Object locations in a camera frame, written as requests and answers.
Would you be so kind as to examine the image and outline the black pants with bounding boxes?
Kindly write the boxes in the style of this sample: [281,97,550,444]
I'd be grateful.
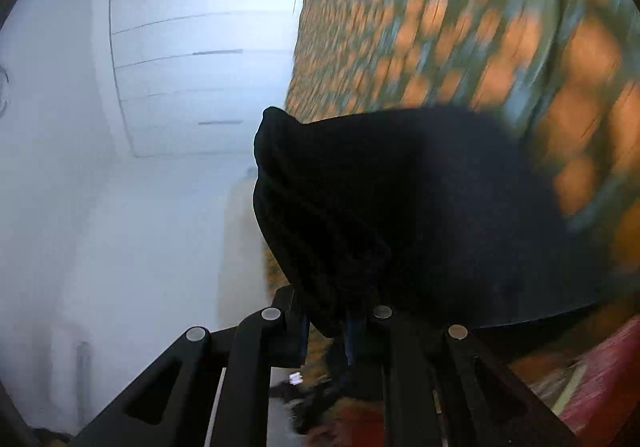
[253,107,604,337]

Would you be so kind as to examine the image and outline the white padded headboard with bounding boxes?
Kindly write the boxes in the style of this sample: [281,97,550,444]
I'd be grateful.
[217,167,270,328]

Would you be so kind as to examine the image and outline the pink floral rug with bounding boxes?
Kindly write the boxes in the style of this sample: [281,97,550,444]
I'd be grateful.
[530,317,639,446]

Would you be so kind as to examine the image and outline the white wardrobe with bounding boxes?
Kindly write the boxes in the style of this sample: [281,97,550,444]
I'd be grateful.
[108,0,302,158]

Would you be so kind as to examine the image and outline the green orange floral quilt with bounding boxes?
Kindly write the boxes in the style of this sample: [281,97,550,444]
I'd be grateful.
[261,0,640,378]

